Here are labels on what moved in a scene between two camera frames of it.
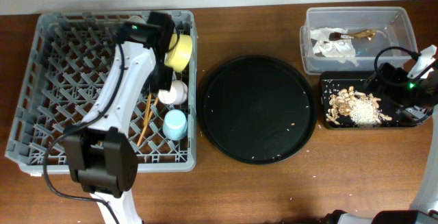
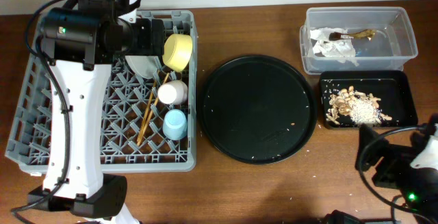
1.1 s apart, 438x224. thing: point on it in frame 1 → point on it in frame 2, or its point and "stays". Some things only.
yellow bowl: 178,57 stays
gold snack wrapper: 369,34 stays
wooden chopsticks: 147,122 → 148,107
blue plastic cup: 174,125 stays
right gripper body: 398,87 → 397,172
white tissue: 342,48 stays
